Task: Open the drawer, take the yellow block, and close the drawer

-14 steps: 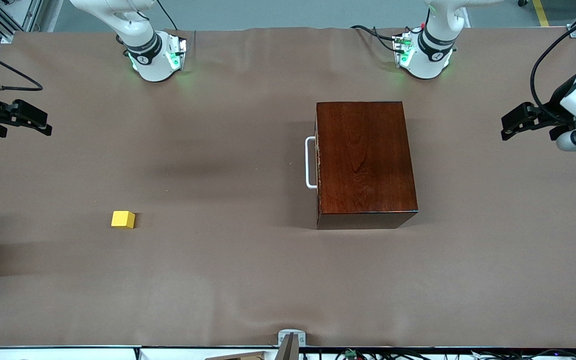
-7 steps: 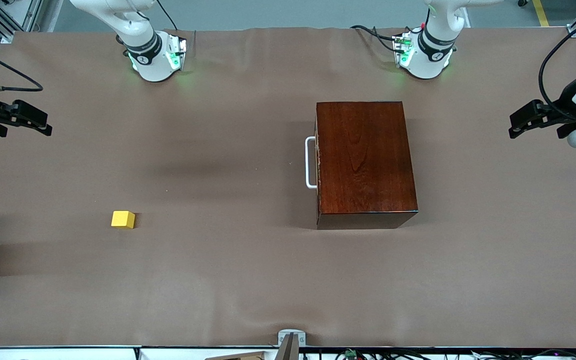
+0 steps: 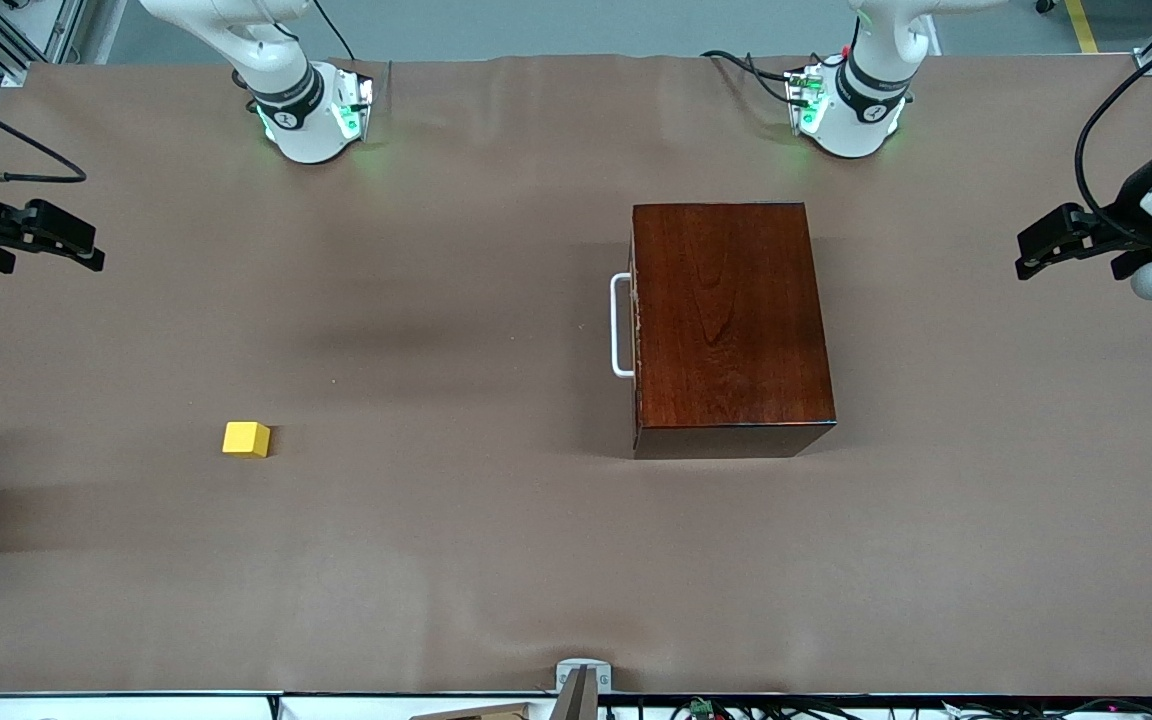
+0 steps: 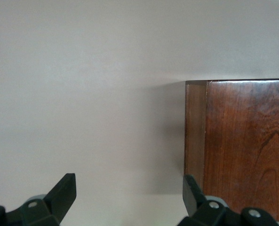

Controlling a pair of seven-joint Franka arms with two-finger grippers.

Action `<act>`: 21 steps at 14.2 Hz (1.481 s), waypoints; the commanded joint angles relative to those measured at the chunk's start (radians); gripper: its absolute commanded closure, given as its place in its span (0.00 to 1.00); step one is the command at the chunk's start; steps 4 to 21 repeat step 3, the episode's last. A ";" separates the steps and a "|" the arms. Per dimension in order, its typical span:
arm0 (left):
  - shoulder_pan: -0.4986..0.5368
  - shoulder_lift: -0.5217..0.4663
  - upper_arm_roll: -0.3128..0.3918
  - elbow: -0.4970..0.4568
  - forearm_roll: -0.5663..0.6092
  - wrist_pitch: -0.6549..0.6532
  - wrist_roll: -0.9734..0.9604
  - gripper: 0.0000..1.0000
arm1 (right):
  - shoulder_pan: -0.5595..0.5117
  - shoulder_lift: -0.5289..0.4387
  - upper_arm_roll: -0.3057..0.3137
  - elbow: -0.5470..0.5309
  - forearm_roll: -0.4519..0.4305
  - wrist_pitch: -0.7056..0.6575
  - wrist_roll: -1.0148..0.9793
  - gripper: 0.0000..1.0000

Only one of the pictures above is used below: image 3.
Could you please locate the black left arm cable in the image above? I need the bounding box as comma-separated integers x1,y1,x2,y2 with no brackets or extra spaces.
1076,20,1152,247

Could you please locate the yellow cube block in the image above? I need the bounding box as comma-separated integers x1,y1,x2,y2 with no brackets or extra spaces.
222,421,272,459

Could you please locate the black base cable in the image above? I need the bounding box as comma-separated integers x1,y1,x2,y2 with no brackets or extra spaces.
309,0,353,63
700,50,822,109

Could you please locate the dark brown wooden cabinet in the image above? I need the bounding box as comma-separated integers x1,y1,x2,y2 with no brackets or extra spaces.
632,201,837,460

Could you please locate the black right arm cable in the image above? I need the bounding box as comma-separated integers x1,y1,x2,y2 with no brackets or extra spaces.
0,85,88,185

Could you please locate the grey wedge-shaped mount post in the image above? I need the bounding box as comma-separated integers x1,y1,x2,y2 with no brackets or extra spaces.
548,665,599,720

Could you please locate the black left base cable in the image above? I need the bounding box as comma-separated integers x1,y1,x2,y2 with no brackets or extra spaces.
700,50,822,109

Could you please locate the flat tan wooden piece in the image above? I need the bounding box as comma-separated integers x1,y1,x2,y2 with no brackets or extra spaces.
409,702,537,720

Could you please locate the small metal clamp bracket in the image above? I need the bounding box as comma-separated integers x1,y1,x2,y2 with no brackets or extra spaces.
555,658,613,693

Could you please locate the light wood drawer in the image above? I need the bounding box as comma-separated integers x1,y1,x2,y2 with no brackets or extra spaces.
610,215,643,431

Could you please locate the black right base cable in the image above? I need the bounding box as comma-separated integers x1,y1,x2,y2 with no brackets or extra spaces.
309,0,353,63

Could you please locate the white table edge strip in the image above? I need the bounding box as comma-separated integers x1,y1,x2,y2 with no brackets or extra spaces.
0,691,1152,720

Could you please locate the large table cover sheet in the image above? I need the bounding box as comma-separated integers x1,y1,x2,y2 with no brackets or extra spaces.
0,52,1152,698

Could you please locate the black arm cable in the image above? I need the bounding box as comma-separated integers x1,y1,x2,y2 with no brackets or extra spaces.
1076,20,1152,247
0,85,88,185

